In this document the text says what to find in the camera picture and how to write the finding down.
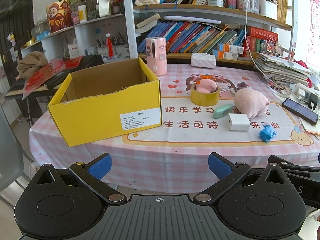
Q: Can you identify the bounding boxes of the white power adapter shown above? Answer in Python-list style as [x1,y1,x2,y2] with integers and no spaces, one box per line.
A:
[227,113,251,132]

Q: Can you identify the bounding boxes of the red fortune god box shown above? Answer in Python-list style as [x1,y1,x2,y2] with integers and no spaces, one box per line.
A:
[46,0,73,33]

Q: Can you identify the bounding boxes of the red plastic bag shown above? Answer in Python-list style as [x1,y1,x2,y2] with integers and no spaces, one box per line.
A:
[22,58,66,100]

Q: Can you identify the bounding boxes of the mint green case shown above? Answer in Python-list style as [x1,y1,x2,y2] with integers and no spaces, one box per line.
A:
[213,103,234,119]

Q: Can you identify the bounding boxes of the orange white box upper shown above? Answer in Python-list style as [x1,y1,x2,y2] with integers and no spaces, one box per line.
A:
[217,43,244,54]

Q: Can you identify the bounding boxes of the black keyboard piano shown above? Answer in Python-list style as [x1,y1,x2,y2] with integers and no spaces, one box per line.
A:
[5,55,103,99]

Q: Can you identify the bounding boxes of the black smartphone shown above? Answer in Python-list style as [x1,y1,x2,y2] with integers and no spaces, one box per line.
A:
[281,98,318,125]

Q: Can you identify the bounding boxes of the stack of papers and notebooks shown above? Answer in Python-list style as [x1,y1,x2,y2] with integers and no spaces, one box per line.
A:
[254,53,312,87]

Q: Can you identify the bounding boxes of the beige folded cloth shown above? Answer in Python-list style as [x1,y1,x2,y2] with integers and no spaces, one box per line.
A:
[16,51,48,80]

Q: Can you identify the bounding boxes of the pink printed tablecloth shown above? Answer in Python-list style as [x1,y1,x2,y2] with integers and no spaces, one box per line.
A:
[29,64,319,193]

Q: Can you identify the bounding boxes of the pink cylindrical dispenser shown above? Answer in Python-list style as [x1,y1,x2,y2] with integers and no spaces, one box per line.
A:
[146,37,167,76]

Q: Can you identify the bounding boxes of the red dictionary book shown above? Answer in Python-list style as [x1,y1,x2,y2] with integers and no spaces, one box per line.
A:
[248,27,278,42]

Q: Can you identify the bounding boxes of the yellow tape roll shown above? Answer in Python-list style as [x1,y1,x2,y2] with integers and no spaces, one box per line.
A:
[190,84,220,106]

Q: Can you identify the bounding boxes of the large pink plush pig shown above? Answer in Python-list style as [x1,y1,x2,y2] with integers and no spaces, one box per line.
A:
[234,88,270,119]

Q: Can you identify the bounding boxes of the white power strip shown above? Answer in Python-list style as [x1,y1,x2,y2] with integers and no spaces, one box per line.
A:
[294,83,319,109]

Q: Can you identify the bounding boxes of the small pink plush toy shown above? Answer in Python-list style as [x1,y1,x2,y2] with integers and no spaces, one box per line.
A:
[195,79,217,94]

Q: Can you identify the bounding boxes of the yellow cardboard box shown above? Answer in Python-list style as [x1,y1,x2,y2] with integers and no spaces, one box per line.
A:
[48,58,162,146]

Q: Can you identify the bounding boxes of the white bookshelf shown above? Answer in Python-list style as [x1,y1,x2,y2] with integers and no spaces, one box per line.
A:
[124,0,297,59]

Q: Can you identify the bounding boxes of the blue cloth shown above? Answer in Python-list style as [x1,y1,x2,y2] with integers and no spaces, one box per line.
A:
[259,123,277,143]

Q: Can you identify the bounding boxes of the white quilted pouch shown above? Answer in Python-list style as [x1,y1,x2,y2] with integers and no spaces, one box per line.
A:
[190,53,216,69]

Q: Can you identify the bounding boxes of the orange white box lower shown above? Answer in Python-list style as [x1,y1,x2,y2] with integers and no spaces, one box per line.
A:
[212,50,238,60]

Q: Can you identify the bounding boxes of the purple blue toy truck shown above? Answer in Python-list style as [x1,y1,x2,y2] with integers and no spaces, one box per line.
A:
[236,82,248,90]

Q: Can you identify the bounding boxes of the white side shelf unit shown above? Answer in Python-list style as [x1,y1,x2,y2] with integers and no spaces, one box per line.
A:
[21,14,126,61]

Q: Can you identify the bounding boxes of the orange white box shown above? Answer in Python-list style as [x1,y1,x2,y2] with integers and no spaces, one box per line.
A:
[212,50,238,60]
[217,43,244,54]

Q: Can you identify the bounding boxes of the white yellow bottle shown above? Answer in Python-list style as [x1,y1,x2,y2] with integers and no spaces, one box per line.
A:
[78,4,88,23]

